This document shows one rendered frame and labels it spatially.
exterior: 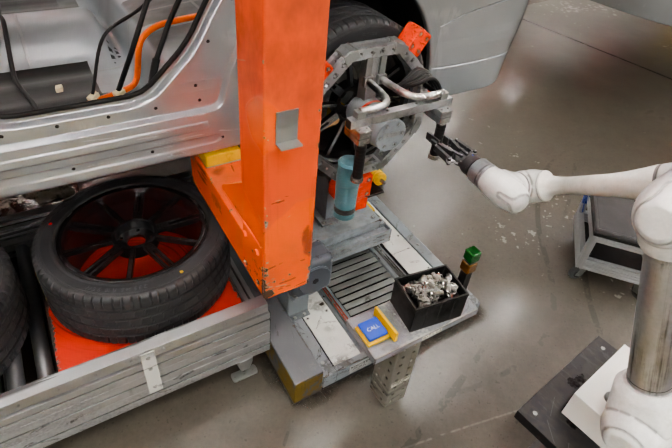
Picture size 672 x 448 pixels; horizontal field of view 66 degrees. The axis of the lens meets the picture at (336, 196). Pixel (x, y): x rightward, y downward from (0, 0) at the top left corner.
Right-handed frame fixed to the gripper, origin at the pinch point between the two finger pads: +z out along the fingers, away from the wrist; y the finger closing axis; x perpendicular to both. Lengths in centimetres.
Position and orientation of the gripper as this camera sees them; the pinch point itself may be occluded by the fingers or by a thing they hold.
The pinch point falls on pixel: (437, 138)
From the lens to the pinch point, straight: 191.4
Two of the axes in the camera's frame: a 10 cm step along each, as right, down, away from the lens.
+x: 0.8, -7.8, -6.2
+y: 8.6, -2.6, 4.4
